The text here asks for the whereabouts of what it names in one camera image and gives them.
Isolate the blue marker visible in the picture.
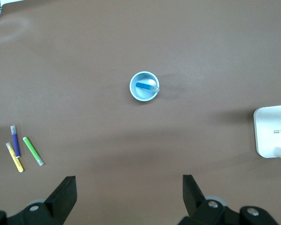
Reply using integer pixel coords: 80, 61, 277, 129
135, 82, 160, 92

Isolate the light blue plastic cup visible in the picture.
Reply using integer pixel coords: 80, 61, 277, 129
128, 71, 161, 102

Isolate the green marker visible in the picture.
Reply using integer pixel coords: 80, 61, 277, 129
22, 136, 44, 167

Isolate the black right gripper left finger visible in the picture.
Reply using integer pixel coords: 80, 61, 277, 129
0, 176, 78, 225

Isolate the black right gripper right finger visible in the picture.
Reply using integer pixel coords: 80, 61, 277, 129
177, 174, 278, 225

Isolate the yellow marker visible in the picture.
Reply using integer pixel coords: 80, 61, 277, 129
5, 142, 24, 173

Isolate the purple marker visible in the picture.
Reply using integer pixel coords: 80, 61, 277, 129
10, 125, 21, 158

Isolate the brown table mat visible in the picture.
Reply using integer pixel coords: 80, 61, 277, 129
0, 0, 281, 225

